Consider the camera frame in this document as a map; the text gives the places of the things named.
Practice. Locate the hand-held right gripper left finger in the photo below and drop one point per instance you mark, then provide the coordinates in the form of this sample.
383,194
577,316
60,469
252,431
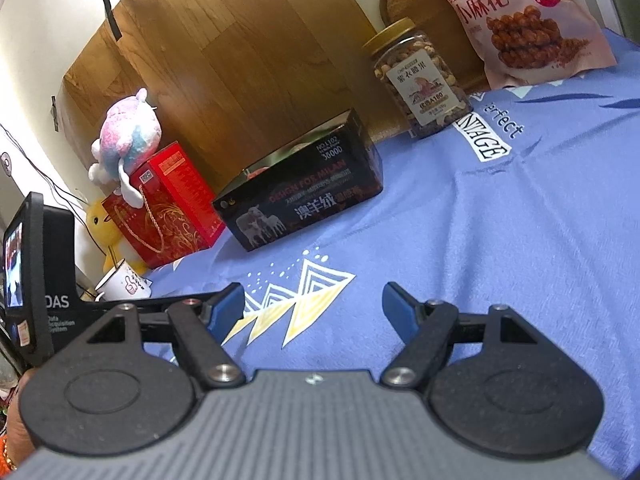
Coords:
226,310

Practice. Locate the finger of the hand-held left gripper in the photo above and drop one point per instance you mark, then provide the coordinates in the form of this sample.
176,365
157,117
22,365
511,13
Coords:
150,302

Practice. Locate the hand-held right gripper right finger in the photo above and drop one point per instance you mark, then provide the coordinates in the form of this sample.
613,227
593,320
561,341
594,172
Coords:
400,310

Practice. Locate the black cardboard box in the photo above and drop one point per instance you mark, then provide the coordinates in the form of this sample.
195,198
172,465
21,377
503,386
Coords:
300,195

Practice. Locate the person's left hand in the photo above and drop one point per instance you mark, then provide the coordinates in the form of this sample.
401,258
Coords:
17,415

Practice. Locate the white mug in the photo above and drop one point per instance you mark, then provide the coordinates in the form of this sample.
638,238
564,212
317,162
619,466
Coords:
125,282

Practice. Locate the yellow plush duck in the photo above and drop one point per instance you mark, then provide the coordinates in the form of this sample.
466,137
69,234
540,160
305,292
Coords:
102,225

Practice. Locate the red gift box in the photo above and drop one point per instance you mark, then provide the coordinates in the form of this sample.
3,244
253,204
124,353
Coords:
175,210

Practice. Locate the blue printed cloth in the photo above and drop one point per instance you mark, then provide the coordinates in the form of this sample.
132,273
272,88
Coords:
450,210

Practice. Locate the black tape strip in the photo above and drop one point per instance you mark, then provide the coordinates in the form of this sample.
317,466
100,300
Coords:
54,112
112,17

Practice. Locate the pink and blue plush toy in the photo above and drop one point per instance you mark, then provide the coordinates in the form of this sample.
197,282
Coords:
127,130

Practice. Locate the clear nut jar gold lid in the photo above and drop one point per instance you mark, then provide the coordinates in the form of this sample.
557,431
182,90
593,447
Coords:
422,85

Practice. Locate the wooden headboard panel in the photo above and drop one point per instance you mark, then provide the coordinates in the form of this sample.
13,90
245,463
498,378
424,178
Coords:
240,70

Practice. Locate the pink snack bag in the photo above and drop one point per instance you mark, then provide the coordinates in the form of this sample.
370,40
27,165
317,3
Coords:
520,25

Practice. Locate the white wall outlet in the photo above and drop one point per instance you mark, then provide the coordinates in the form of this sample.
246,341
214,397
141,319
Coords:
5,162

